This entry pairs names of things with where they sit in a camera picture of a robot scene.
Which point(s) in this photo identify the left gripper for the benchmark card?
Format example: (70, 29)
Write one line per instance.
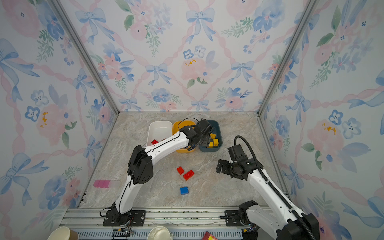
(207, 141)

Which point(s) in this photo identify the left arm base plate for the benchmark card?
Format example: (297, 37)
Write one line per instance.
(133, 218)

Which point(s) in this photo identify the pink lego brick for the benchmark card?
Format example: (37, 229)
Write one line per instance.
(106, 184)

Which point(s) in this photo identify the white plastic container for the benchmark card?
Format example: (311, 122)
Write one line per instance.
(159, 130)

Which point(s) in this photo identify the right aluminium corner post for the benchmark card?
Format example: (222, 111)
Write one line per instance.
(291, 47)

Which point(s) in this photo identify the left aluminium corner post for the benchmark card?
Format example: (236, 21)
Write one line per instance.
(59, 10)

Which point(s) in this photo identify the aluminium mounting rail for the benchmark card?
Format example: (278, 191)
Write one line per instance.
(170, 217)

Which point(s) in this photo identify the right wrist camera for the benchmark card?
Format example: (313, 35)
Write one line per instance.
(237, 154)

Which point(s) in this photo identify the long red lego brick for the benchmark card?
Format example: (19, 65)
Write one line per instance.
(154, 142)

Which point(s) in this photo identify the paper cup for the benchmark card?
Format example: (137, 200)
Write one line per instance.
(63, 233)

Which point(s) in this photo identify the small red lego brick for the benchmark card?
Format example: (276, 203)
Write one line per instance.
(180, 170)

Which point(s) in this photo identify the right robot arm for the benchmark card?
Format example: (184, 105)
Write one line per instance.
(287, 222)

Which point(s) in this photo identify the yellow lego brick cube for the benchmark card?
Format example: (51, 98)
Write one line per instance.
(210, 145)

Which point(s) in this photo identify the yellow plastic container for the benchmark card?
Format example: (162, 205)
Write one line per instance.
(177, 126)

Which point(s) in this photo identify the blue lego brick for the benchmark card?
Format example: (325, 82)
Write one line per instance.
(184, 190)

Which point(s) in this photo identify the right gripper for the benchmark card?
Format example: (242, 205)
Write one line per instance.
(225, 169)

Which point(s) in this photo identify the aluminium corner post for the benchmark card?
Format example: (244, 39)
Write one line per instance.
(291, 47)
(59, 10)

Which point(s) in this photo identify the white bowl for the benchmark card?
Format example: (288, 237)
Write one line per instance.
(159, 233)

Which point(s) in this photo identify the dark teal plastic container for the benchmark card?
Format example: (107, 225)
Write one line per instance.
(217, 132)

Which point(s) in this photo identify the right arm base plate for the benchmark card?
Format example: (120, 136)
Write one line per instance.
(233, 219)

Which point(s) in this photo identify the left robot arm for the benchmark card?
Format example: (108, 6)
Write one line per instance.
(142, 161)

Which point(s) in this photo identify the red packet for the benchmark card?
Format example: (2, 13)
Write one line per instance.
(209, 236)

